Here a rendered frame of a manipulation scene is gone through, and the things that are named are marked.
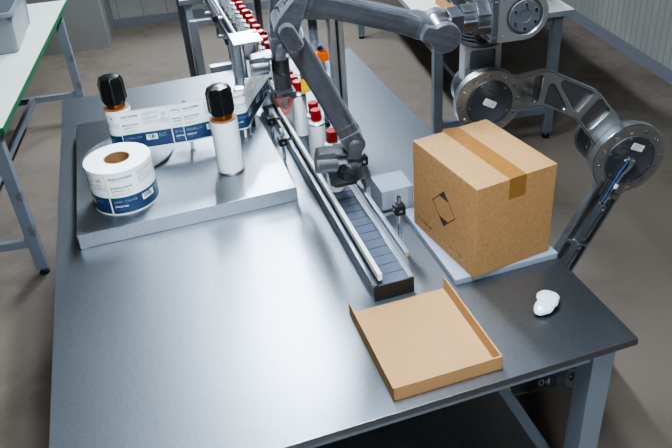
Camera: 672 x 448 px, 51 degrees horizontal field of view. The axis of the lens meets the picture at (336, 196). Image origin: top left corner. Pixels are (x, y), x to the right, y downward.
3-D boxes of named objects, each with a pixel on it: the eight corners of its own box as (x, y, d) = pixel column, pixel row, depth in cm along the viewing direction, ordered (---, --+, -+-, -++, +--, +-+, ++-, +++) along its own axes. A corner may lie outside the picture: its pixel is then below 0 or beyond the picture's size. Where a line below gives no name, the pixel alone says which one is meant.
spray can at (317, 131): (310, 164, 232) (305, 107, 222) (326, 161, 234) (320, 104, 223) (315, 171, 228) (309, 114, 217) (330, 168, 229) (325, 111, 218)
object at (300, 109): (294, 132, 253) (287, 79, 242) (307, 130, 254) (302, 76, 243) (297, 139, 248) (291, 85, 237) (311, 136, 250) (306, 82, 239)
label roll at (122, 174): (97, 221, 212) (85, 180, 204) (92, 190, 228) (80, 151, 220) (164, 205, 217) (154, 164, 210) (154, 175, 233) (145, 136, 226)
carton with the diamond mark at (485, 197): (413, 222, 205) (412, 140, 191) (482, 198, 213) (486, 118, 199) (473, 279, 182) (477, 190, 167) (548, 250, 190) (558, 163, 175)
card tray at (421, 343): (349, 314, 177) (348, 302, 174) (444, 288, 182) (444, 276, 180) (393, 402, 152) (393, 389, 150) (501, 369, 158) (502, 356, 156)
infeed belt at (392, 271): (249, 72, 314) (247, 64, 312) (267, 69, 316) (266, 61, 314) (379, 297, 180) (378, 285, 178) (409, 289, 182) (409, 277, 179)
